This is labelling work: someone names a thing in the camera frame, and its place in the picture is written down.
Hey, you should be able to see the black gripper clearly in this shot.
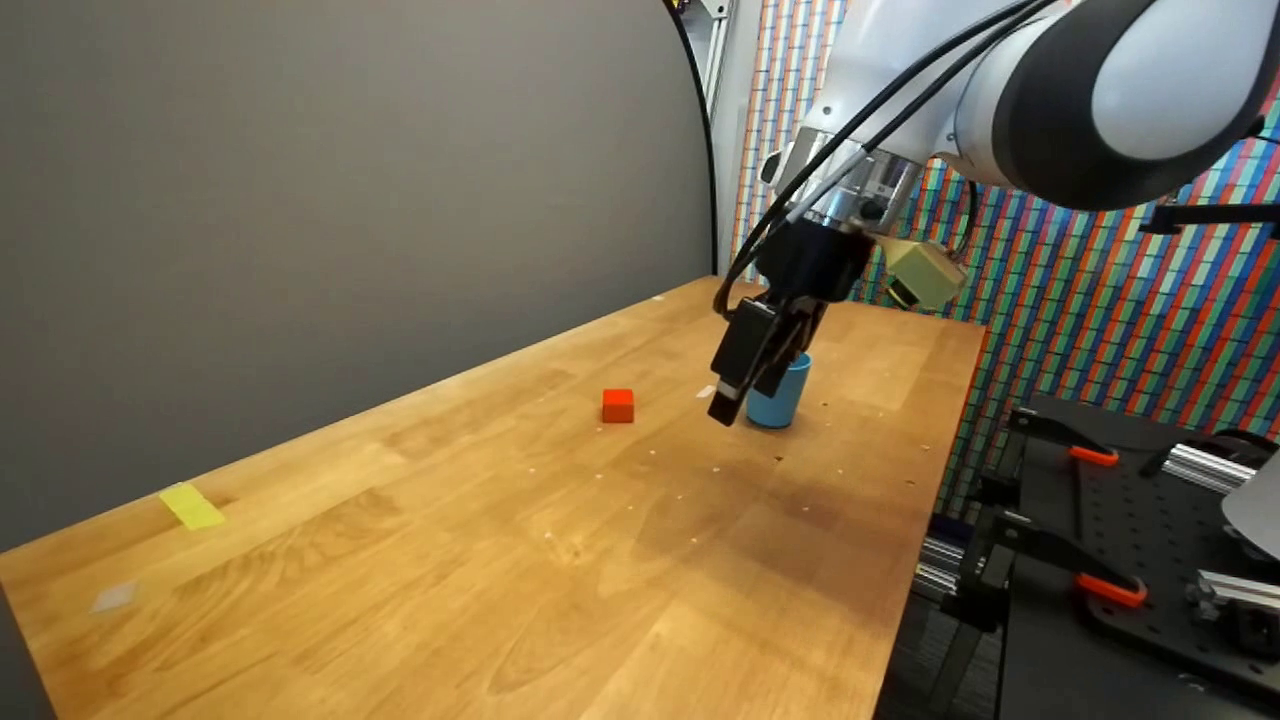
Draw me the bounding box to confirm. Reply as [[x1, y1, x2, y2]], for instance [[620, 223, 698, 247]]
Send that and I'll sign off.
[[703, 214, 880, 433]]

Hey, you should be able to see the blue cup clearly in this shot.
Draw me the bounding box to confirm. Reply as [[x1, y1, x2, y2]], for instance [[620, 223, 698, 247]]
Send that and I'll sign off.
[[741, 346, 817, 435]]

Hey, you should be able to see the orange block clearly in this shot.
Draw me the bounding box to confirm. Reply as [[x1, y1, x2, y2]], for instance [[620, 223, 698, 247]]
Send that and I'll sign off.
[[594, 383, 638, 428]]

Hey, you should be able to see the black curved pole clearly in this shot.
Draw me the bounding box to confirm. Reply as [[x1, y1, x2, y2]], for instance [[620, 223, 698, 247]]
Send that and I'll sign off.
[[660, 0, 725, 279]]

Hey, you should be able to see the black perforated mounting board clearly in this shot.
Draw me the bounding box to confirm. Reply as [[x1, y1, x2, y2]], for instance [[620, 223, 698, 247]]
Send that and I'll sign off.
[[999, 395, 1280, 702]]

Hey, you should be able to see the silver aluminium extrusion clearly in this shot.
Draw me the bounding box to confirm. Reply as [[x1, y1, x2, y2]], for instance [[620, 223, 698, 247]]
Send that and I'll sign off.
[[1154, 439, 1262, 500]]

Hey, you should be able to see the teal tinted aluminium extrusion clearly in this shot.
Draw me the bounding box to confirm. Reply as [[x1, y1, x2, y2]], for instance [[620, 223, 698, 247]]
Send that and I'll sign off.
[[1187, 568, 1280, 625]]

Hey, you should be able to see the yellow tape strip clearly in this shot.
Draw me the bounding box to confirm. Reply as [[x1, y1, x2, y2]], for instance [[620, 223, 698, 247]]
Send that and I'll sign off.
[[157, 484, 226, 541]]

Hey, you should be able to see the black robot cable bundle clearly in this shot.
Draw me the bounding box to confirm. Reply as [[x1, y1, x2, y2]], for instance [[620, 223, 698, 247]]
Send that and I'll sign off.
[[712, 0, 1054, 321]]

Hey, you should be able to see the silver table frame extrusion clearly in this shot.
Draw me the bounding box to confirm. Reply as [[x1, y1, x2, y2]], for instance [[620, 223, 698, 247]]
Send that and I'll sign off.
[[912, 526, 978, 608]]

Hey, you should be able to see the small orange handled clamp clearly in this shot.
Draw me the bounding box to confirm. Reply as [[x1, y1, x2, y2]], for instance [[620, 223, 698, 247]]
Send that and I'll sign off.
[[999, 402, 1122, 480]]

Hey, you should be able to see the large orange handled clamp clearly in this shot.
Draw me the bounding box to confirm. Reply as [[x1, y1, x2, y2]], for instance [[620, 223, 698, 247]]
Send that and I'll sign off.
[[978, 504, 1152, 615]]

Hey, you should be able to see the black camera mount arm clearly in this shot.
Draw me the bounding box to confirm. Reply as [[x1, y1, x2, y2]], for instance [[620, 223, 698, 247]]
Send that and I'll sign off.
[[1137, 196, 1280, 245]]

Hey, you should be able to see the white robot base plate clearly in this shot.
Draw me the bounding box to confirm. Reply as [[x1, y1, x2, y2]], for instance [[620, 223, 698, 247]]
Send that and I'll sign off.
[[1216, 449, 1280, 563]]

